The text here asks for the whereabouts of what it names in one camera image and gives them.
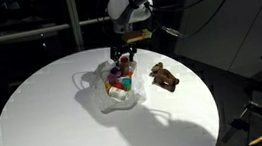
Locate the white plastic bag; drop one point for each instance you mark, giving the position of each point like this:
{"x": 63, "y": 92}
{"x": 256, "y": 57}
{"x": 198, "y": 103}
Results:
{"x": 106, "y": 101}

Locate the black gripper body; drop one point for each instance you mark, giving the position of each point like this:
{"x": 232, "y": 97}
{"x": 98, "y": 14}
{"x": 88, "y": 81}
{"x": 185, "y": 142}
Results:
{"x": 123, "y": 49}

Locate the brown plush moose toy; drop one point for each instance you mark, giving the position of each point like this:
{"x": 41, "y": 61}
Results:
{"x": 165, "y": 76}

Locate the vertical window post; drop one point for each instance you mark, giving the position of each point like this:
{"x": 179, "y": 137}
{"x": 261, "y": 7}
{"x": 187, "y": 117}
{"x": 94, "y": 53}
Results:
{"x": 73, "y": 19}

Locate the dark purple lid dough tub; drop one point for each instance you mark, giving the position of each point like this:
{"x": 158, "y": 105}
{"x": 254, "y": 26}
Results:
{"x": 115, "y": 70}

